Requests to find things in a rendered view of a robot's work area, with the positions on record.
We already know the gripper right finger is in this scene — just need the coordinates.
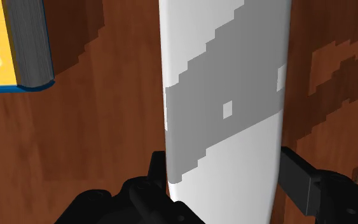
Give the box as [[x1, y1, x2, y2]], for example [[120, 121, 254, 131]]
[[278, 146, 358, 224]]

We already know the white smooth tall cylinder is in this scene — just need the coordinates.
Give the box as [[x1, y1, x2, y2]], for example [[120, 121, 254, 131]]
[[158, 0, 293, 224]]

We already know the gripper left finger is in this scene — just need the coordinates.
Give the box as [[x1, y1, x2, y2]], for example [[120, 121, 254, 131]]
[[53, 150, 206, 224]]

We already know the blue and yellow book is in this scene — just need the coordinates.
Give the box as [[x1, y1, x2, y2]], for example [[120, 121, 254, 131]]
[[0, 0, 56, 94]]

